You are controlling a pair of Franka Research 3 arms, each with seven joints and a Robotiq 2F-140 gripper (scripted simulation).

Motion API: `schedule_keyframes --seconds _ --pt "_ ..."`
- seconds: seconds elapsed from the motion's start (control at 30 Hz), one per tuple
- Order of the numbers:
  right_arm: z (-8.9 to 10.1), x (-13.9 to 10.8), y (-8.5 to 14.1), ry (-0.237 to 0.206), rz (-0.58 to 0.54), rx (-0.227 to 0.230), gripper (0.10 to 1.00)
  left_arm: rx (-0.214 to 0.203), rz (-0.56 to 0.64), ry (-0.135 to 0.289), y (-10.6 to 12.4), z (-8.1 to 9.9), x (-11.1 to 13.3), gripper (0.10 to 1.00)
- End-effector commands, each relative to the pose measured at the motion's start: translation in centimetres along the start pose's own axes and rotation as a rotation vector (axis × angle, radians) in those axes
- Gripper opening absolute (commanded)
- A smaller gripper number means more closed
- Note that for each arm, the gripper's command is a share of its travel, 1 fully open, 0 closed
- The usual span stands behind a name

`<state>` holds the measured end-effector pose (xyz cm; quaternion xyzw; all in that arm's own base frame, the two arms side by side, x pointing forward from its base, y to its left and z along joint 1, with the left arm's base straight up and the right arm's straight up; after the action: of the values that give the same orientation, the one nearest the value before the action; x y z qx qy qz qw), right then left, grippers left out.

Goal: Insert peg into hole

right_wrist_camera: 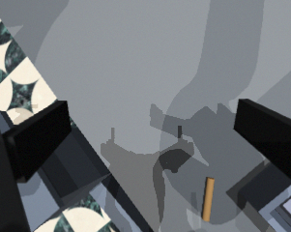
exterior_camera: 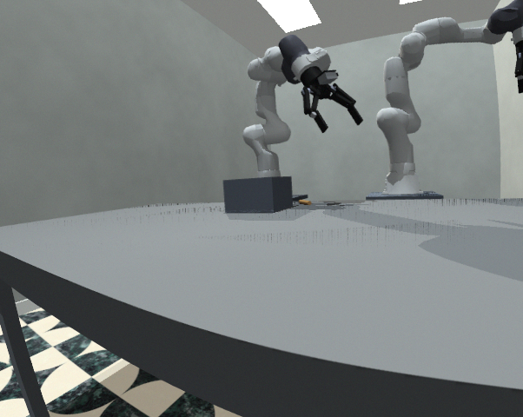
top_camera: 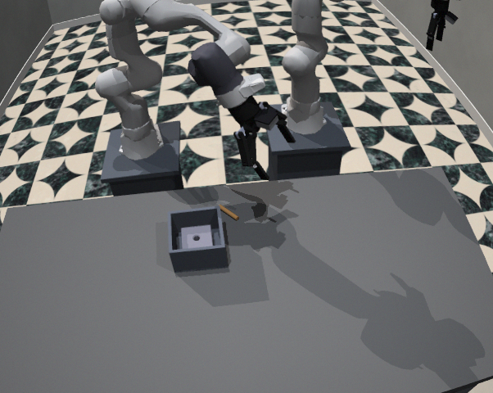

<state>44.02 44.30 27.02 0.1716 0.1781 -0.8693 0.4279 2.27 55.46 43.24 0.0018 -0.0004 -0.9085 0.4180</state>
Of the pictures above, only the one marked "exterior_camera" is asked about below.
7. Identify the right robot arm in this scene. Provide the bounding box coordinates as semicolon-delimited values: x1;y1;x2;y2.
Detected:
243;35;338;178

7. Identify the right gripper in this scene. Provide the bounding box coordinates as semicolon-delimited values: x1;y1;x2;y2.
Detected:
300;66;363;133

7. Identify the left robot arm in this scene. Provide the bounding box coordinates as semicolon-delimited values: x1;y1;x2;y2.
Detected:
376;0;523;195

